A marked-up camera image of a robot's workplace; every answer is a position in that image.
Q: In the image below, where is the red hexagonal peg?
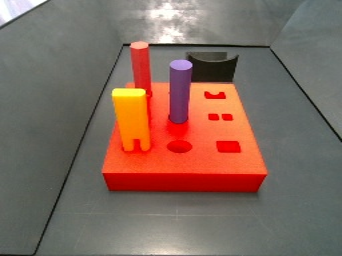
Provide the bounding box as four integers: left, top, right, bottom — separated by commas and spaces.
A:
130, 41, 152, 95

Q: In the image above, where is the yellow slotted peg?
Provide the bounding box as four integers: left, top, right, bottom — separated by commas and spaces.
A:
113, 88, 152, 151

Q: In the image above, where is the purple cylinder peg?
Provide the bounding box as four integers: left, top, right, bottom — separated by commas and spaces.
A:
170, 59, 193, 124

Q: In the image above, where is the red peg board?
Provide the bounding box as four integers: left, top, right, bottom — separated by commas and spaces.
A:
102, 83, 268, 192

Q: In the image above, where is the black curved fixture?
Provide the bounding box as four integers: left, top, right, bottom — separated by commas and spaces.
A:
186, 52, 240, 83

